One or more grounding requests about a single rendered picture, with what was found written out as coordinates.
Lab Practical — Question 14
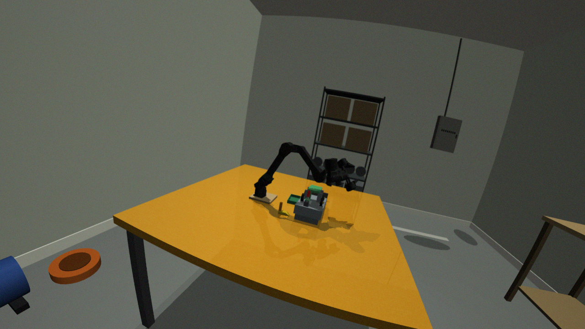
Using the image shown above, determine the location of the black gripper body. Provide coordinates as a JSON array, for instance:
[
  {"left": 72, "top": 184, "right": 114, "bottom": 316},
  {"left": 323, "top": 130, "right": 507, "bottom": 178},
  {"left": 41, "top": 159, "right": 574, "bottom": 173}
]
[{"left": 337, "top": 158, "right": 356, "bottom": 191}]

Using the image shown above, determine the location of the green four-wheeled trolley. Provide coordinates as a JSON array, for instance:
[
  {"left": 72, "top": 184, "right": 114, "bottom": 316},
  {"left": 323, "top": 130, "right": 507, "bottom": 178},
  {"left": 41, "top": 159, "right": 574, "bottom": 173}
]
[{"left": 301, "top": 185, "right": 325, "bottom": 206}]

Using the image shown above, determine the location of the grey ramp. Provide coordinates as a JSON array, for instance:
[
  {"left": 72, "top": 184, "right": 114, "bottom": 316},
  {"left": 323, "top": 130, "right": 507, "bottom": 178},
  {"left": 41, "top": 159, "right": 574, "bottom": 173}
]
[{"left": 293, "top": 192, "right": 328, "bottom": 225}]

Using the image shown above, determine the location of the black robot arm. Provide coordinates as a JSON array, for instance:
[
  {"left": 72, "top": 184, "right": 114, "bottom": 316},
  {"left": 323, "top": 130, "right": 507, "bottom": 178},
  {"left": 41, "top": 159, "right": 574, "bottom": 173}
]
[{"left": 254, "top": 142, "right": 341, "bottom": 198}]

